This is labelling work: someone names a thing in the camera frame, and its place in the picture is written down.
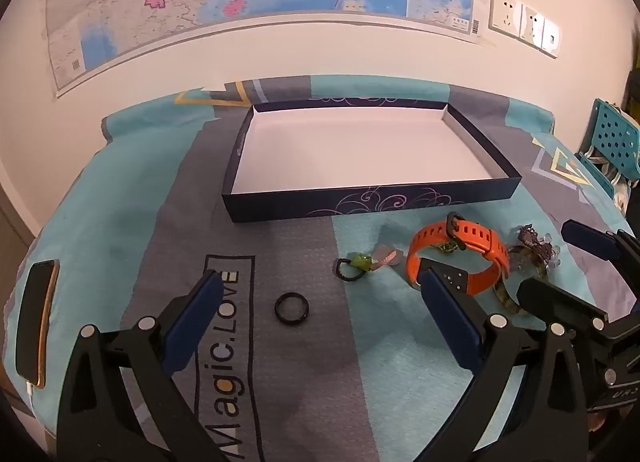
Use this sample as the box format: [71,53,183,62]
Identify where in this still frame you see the horn pattern bangle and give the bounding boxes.
[492,242,551,315]

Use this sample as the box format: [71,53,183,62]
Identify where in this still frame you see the blue perforated chair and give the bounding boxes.
[575,98,640,203]

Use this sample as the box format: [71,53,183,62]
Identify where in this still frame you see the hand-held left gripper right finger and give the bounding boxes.
[419,258,586,462]

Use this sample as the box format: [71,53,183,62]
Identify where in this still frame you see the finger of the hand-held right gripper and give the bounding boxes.
[516,278,608,338]
[561,220,640,293]

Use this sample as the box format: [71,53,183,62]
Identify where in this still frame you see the purple crystal bracelet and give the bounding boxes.
[510,225,563,273]

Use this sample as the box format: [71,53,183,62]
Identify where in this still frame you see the navy cardboard box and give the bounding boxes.
[221,98,522,224]

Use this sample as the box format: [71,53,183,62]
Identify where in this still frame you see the orange smartwatch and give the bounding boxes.
[405,212,511,295]

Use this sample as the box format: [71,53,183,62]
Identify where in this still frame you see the pink flower charm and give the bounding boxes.
[372,242,403,268]

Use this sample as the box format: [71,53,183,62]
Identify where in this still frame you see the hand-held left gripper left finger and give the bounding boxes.
[56,269,224,462]

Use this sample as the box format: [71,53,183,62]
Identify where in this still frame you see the green rose cord bracelet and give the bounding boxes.
[334,252,381,283]

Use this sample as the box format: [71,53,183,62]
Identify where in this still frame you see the black ring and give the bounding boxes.
[274,292,309,325]

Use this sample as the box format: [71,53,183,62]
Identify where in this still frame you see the white wall socket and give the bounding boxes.
[489,0,523,36]
[520,2,545,46]
[540,16,561,59]

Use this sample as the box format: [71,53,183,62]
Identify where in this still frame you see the black smartphone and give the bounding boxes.
[15,259,61,388]

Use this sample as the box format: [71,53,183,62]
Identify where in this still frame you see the printed bed sheet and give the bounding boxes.
[0,75,640,462]

